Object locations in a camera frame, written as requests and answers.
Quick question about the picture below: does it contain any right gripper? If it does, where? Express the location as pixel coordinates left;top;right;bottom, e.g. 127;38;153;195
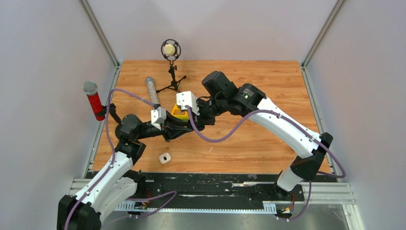
189;95;227;127

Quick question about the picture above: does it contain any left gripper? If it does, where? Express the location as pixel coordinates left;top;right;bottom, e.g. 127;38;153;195
136;110;192;142

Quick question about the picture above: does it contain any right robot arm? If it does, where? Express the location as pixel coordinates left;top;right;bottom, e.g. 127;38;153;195
177;71;333;200

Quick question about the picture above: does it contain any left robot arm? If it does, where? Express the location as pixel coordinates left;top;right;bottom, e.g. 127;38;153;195
56;110;198;230

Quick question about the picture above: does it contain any white earbud case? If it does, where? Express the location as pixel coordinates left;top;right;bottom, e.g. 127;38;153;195
158;152;171;164

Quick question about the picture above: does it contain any yellow green triangle toy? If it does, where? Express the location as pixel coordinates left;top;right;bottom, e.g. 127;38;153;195
170;103;189;121

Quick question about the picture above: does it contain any black tripod stand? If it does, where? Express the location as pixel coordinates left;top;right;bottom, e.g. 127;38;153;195
156;60;187;93

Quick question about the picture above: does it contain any silver glitter microphone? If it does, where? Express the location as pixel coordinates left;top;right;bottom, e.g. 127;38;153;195
145;77;160;109

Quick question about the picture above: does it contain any cream microphone in shockmount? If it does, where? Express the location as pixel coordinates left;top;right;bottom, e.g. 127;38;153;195
161;39;181;61

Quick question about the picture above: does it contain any red glitter microphone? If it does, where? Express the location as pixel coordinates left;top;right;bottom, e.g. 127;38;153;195
82;81;106;121

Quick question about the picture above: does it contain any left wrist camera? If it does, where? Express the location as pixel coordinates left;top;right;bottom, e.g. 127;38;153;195
150;106;167;130

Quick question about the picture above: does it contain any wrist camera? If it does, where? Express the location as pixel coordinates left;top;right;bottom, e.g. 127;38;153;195
176;91;200;115
150;106;167;130

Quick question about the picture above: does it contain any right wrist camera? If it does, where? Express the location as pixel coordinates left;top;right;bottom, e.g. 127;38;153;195
176;91;200;115

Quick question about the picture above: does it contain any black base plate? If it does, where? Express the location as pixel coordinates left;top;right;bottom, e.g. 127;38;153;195
133;172;306;210

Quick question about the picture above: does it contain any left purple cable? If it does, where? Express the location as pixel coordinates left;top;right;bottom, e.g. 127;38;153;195
63;88;178;230

